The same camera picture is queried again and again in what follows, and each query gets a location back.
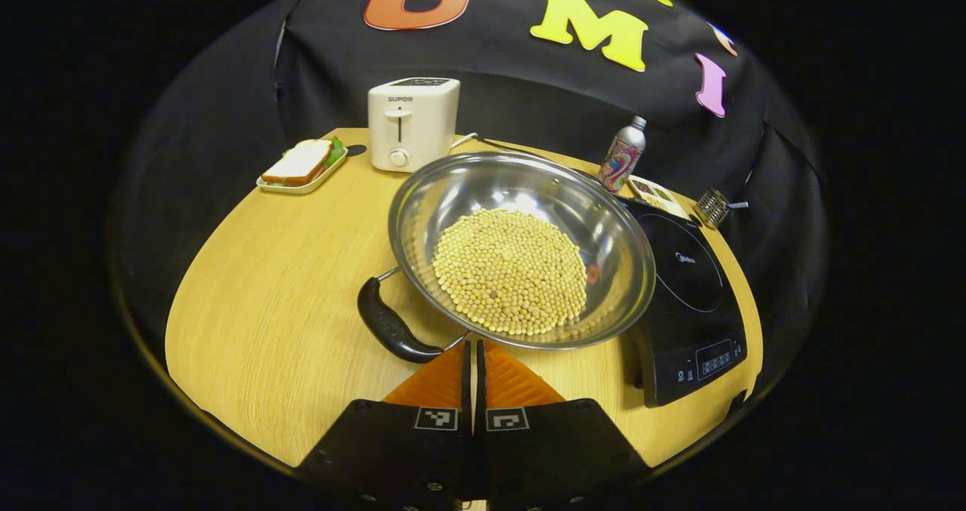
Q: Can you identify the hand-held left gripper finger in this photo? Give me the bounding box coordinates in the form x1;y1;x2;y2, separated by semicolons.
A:
475;340;651;511
293;340;475;511

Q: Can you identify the stainless steel pot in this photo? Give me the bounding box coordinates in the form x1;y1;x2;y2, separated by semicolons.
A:
357;151;657;365

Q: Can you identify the black induction cooktop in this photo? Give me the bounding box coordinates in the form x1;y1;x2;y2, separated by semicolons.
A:
615;194;749;408

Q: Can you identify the pile of soybeans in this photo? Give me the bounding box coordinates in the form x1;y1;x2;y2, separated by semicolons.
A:
432;208;589;337

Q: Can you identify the white divided dish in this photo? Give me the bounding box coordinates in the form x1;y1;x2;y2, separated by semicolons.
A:
628;175;691;220

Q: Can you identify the white toaster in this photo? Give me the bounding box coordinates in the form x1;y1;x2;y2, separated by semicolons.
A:
368;77;461;174

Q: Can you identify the silver drink bottle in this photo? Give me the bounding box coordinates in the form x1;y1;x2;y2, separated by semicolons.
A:
598;115;648;193

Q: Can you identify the sandwich with lettuce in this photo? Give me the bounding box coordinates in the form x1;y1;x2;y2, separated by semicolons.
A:
261;137;345;188

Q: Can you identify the black backdrop cloth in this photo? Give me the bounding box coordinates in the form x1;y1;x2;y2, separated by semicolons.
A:
106;0;827;391

